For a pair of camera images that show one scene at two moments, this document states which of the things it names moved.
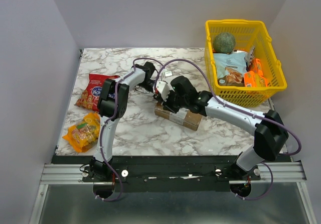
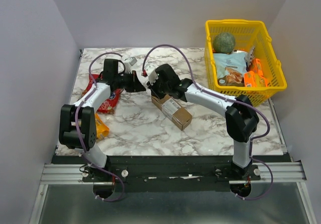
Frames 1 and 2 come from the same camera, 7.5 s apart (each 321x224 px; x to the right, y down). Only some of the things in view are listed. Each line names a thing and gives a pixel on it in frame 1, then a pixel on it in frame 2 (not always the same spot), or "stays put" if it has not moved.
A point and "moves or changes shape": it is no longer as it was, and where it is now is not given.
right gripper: (169, 103) -> (154, 89)
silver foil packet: (249, 57) stays put
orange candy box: (252, 80) stays put
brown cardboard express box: (184, 118) moves or changes shape
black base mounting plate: (170, 175) stays put
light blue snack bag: (229, 68) stays put
